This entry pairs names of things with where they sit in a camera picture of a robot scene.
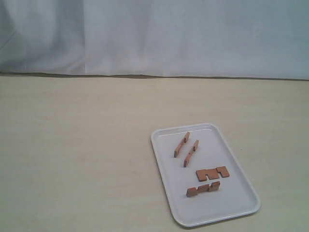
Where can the white backdrop cloth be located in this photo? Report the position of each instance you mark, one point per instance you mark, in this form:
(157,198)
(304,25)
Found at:
(206,38)

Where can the wooden notched bar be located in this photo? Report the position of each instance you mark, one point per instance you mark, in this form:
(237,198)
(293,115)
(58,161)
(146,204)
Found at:
(191,152)
(211,174)
(214,186)
(182,142)

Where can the white plastic tray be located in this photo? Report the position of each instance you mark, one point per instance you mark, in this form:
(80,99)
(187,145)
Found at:
(236,196)

